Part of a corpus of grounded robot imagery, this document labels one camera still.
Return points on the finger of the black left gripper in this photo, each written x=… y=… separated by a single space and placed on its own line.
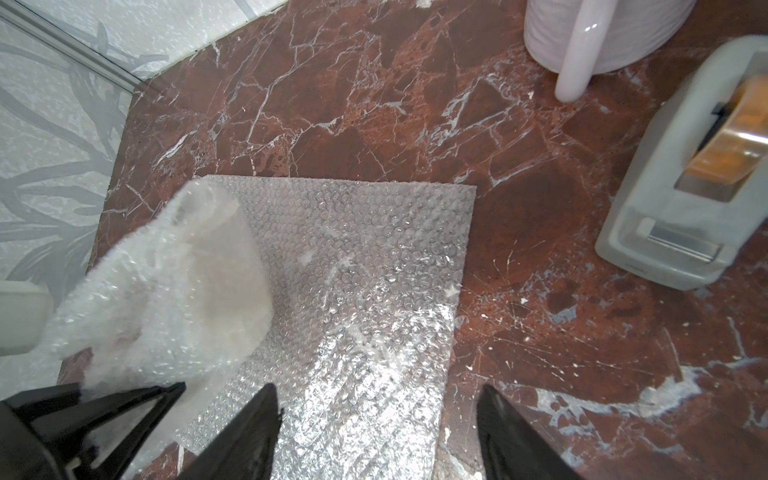
x=53 y=433

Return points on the clear bubble wrap sheet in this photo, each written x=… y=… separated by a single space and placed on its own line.
x=365 y=281
x=185 y=298

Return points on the pale pink mug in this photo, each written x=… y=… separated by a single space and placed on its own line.
x=580 y=39

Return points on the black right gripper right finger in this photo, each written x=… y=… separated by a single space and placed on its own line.
x=510 y=447

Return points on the small grey tray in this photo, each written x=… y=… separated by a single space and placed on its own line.
x=696 y=189

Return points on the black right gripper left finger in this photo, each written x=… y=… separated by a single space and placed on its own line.
x=245 y=448

